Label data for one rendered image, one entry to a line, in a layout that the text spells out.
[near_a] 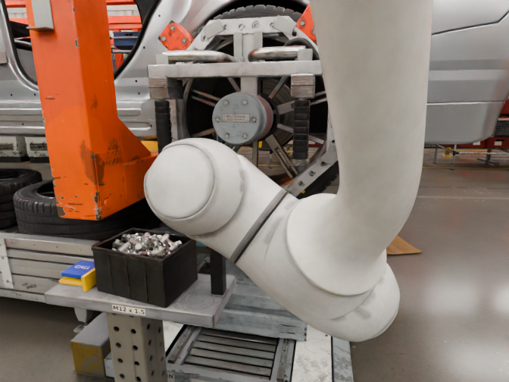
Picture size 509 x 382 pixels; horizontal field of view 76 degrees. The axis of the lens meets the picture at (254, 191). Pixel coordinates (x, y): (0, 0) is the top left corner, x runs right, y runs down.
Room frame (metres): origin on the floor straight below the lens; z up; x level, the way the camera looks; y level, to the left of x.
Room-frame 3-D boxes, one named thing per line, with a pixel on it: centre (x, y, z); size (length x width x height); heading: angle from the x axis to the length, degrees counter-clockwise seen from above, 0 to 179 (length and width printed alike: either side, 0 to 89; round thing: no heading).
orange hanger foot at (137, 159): (1.43, 0.50, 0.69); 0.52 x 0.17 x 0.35; 168
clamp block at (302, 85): (0.78, -0.11, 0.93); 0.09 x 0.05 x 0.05; 168
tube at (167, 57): (0.92, 0.13, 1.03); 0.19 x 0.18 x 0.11; 168
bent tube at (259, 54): (0.88, -0.06, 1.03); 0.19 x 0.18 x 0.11; 168
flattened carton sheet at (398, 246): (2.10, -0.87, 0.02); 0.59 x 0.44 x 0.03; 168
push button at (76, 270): (0.77, 0.44, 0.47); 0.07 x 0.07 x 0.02; 78
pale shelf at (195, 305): (0.73, 0.28, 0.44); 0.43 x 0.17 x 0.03; 78
